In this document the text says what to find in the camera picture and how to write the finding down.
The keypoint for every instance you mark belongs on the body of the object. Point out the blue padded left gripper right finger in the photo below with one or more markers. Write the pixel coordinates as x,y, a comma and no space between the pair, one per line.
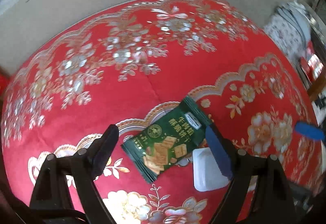
272,201

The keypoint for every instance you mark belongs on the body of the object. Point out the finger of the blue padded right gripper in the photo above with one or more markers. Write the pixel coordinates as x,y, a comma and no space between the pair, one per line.
311,131

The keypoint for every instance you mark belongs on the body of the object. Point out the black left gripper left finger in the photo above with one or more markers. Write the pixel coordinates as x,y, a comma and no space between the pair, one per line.
51,200

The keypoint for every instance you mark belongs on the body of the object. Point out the white plastic cup container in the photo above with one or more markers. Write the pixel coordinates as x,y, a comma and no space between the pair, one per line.
206,173

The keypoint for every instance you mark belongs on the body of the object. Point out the green biscuit packet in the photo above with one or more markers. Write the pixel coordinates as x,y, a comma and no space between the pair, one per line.
168,140

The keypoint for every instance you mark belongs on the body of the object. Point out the floral cushioned chair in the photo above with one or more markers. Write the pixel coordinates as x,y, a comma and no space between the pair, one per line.
290,30

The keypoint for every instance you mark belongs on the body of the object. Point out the red floral tablecloth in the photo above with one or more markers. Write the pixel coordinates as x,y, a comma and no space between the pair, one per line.
131,64

